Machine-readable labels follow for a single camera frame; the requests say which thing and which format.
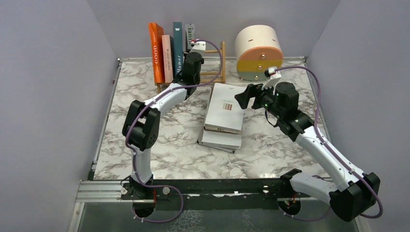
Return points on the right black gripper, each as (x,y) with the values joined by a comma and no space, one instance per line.
(252,91)

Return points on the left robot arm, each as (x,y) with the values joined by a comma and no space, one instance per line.
(141,127)

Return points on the bottom grey white book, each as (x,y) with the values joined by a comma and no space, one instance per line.
(220,140)

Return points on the grey book with plant cover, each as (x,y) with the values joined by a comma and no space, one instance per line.
(189,36)

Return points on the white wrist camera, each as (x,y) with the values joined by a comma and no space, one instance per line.
(272,77)
(198,46)

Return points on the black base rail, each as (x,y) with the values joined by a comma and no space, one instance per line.
(207,194)

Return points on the white rose Designer Fate book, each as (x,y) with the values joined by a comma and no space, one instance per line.
(168,58)

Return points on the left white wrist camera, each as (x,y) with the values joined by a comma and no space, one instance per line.
(198,46)

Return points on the white book with brown stripes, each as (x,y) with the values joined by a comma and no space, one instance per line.
(224,113)

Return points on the round cream drawer cabinet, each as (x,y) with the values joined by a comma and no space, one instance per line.
(256,49)

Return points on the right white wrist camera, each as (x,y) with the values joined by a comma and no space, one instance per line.
(272,77)

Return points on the orange Fashion Show book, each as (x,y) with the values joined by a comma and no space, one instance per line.
(156,33)

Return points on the teal Humor book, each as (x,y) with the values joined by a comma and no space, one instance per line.
(178,47)

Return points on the wooden book rack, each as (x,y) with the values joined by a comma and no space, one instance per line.
(214,68)

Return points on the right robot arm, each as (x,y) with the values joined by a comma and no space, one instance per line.
(351,191)

